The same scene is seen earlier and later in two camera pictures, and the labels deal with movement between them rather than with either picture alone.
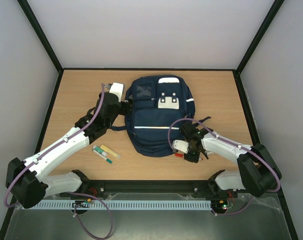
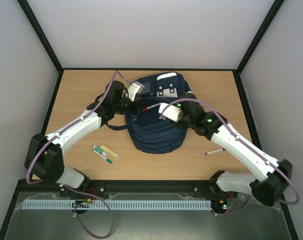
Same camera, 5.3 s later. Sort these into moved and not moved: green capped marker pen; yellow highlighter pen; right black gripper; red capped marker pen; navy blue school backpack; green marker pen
Moved: red capped marker pen; right black gripper
Not moved: navy blue school backpack; yellow highlighter pen; green marker pen; green capped marker pen
